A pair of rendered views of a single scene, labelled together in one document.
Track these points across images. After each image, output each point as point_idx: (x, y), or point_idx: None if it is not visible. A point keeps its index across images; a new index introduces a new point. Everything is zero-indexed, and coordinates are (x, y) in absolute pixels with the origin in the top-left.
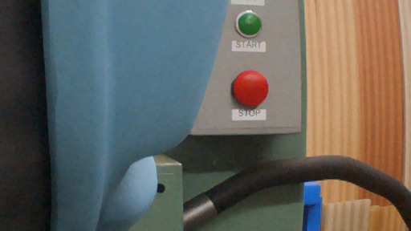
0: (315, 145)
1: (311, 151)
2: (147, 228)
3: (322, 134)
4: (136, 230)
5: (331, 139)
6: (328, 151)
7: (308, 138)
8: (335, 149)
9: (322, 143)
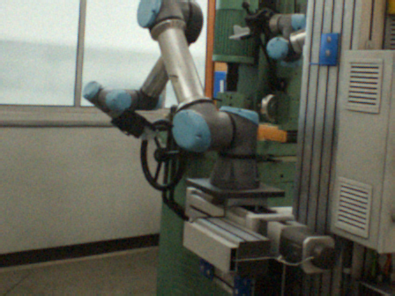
0: (218, 67)
1: (217, 70)
2: (303, 56)
3: (220, 62)
4: (301, 56)
5: (224, 65)
6: (223, 70)
7: (216, 63)
8: (226, 70)
9: (220, 67)
